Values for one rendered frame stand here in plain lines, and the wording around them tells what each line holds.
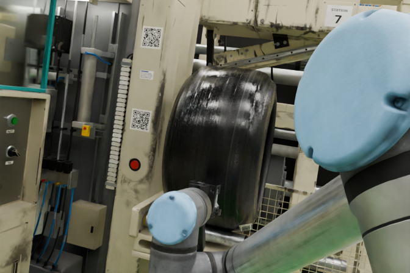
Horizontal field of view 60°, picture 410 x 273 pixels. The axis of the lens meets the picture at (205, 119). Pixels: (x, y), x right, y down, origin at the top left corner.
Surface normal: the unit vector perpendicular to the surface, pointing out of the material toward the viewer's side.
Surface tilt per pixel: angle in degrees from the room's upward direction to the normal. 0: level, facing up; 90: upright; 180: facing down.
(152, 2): 90
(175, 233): 77
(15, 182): 90
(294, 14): 90
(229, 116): 65
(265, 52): 90
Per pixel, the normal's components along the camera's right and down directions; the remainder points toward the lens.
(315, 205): -0.92, -0.29
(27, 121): 0.96, 0.15
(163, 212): -0.22, -0.20
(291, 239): -0.84, 0.12
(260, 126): 0.51, -0.18
